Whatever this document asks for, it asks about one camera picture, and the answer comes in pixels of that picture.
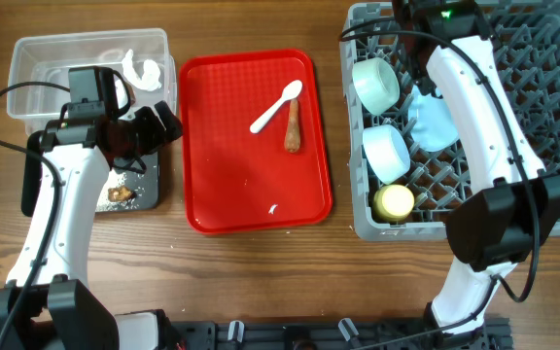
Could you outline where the small white paper scrap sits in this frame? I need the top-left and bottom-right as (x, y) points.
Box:
(268, 204), (278, 215)

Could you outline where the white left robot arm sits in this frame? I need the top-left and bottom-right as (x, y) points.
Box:
(0, 66), (186, 349)

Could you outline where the orange carrot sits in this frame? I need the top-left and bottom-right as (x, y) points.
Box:
(284, 99), (301, 153)

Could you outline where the black tray bin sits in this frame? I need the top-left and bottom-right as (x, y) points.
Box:
(20, 154), (159, 217)

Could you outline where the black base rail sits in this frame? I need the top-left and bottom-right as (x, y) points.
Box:
(172, 318), (514, 350)

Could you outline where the grey dishwasher rack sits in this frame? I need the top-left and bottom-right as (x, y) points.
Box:
(339, 1), (560, 241)

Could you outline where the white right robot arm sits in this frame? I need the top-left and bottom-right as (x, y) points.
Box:
(393, 1), (560, 341)

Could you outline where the white rice pile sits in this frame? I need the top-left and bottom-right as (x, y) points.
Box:
(96, 170), (158, 213)

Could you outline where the white plastic spoon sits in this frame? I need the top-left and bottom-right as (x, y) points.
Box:
(249, 80), (303, 134)

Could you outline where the light blue plate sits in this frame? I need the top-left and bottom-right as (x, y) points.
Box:
(407, 86), (459, 153)

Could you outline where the small light blue bowl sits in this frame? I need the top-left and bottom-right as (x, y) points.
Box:
(363, 124), (410, 185)

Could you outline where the brown food scrap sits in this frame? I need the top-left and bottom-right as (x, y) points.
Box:
(107, 186), (136, 203)

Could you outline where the yellow plastic cup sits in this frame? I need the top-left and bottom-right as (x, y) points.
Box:
(372, 185), (415, 222)

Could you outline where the red plastic tray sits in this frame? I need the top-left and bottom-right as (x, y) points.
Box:
(178, 49), (333, 235)

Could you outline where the clear plastic bin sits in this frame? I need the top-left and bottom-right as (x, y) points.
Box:
(7, 28), (178, 135)

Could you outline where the green bowl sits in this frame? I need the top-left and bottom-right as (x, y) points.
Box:
(352, 57), (401, 115)

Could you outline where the white tissue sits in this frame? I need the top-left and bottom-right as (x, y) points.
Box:
(121, 48), (163, 92)

